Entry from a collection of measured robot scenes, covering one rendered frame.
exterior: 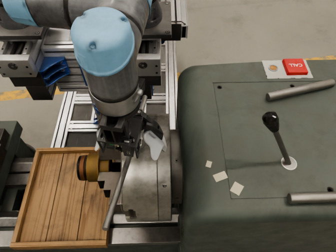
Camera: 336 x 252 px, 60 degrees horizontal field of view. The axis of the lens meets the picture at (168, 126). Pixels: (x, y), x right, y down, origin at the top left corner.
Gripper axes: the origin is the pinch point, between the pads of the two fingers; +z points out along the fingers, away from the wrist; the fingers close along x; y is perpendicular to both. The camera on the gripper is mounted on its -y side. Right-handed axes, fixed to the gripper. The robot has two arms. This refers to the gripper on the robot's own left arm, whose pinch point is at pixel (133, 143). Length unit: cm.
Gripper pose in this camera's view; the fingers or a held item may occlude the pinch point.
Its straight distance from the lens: 66.8
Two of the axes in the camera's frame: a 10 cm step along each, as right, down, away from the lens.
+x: 9.9, 1.5, -0.8
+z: 0.0, 5.0, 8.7
